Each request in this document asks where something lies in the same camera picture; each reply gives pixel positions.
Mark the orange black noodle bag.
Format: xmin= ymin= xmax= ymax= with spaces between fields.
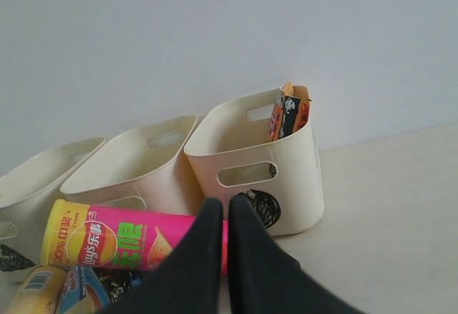
xmin=268 ymin=82 xmax=311 ymax=142

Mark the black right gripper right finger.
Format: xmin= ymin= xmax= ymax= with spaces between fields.
xmin=228 ymin=193 xmax=361 ymax=313

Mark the cream middle bin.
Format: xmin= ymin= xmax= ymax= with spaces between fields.
xmin=60 ymin=115 xmax=204 ymax=215

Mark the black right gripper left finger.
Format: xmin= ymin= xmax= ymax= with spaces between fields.
xmin=100 ymin=198 xmax=223 ymax=313

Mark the cream bin with triangle mark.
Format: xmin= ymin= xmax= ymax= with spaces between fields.
xmin=1 ymin=137 xmax=106 ymax=273

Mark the pink chips can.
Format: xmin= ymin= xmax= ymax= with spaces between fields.
xmin=39 ymin=199 xmax=230 ymax=276

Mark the yellow chips can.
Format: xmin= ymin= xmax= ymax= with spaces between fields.
xmin=4 ymin=266 xmax=67 ymax=314

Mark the blue noodle bag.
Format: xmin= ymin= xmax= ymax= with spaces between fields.
xmin=57 ymin=265 xmax=151 ymax=314

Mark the cream bin with circle mark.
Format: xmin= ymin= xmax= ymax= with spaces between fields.
xmin=184 ymin=89 xmax=324 ymax=236

